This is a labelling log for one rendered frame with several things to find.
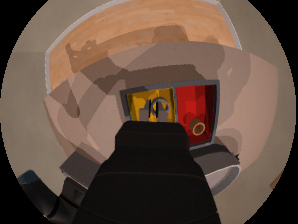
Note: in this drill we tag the grey metal ring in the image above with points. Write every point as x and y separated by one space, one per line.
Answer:
157 99

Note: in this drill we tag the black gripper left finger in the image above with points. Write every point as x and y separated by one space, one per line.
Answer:
144 113

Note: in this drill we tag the bronze bushing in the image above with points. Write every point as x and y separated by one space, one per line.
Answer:
199 130

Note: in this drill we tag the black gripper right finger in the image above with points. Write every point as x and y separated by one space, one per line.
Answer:
161 113

